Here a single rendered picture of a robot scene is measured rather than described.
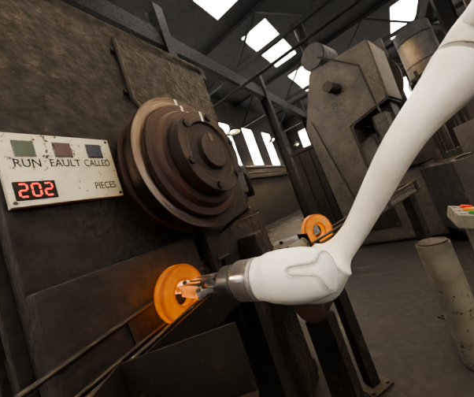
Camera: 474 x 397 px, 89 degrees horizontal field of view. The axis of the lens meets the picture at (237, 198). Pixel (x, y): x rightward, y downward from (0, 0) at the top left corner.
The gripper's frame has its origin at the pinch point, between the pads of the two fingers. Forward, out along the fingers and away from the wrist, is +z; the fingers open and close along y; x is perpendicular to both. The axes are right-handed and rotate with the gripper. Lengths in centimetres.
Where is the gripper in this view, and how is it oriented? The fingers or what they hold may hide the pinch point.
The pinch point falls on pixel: (179, 287)
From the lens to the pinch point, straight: 72.2
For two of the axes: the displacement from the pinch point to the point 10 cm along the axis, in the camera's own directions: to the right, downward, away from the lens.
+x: -3.0, -9.5, 0.5
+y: 5.4, -1.2, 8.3
